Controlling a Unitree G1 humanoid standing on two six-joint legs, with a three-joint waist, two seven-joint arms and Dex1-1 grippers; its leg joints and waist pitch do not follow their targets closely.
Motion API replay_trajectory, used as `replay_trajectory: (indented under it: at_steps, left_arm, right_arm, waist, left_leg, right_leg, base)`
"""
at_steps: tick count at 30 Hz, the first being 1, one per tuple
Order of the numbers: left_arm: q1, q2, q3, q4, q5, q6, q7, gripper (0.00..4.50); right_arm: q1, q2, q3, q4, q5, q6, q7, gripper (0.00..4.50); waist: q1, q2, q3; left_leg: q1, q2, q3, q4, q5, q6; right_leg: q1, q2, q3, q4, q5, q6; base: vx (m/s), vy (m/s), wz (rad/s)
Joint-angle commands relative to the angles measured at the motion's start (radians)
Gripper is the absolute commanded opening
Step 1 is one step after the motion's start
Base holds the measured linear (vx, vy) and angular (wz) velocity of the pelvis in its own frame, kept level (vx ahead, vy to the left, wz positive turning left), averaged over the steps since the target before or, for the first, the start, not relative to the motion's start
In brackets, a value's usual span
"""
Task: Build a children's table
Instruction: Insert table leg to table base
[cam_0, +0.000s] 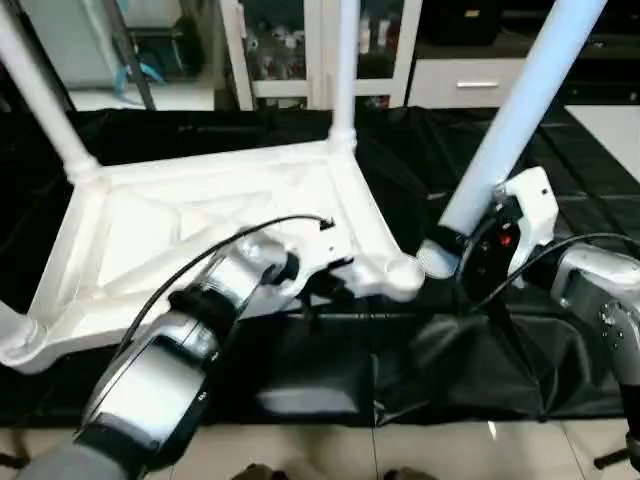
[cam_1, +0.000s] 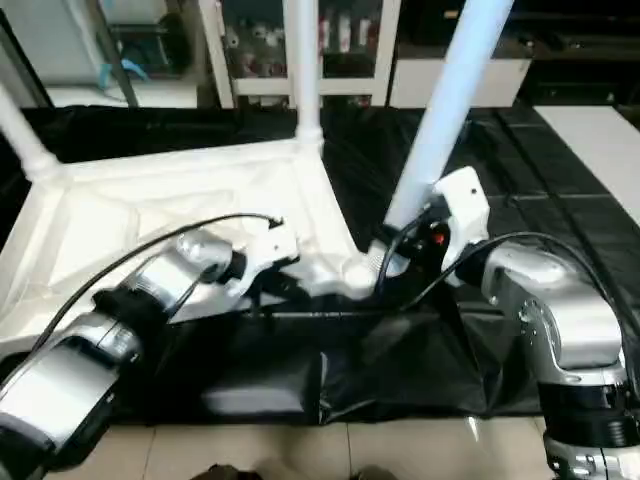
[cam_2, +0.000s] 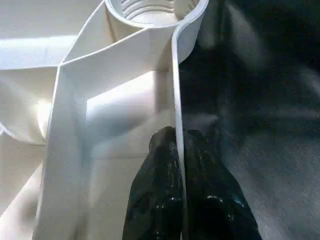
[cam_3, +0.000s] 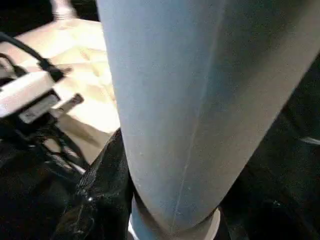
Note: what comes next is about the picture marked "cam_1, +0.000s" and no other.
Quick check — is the grey metal pole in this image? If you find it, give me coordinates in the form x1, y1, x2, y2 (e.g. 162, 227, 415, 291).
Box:
85, 0, 141, 106

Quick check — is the white drawer unit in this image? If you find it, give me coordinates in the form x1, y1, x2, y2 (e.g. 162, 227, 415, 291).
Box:
388, 55, 533, 109

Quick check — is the white glass door cabinet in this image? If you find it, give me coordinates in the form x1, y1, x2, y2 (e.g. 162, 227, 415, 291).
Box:
198, 0, 403, 109

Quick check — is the teal plastic object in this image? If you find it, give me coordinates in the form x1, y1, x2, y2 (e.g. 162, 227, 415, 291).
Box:
98, 58, 151, 86

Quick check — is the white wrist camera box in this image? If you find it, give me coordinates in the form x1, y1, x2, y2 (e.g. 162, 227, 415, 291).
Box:
225, 222, 301, 306
430, 167, 491, 289

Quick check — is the white plastic table leg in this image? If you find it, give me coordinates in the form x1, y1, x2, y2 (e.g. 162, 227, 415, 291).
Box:
0, 85, 61, 179
360, 0, 516, 286
285, 0, 324, 143

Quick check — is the black work mat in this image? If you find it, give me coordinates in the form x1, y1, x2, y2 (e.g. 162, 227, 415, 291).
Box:
0, 100, 640, 426

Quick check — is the white flat board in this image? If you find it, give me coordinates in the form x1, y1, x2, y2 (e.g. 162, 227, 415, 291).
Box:
535, 103, 640, 226

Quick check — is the white plastic table top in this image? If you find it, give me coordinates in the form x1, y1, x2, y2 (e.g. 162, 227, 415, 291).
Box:
0, 135, 411, 361

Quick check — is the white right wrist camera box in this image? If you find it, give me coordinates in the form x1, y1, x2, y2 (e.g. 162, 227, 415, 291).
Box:
430, 167, 491, 289

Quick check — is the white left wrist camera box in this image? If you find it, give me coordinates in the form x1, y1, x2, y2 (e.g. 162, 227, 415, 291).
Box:
225, 222, 301, 306

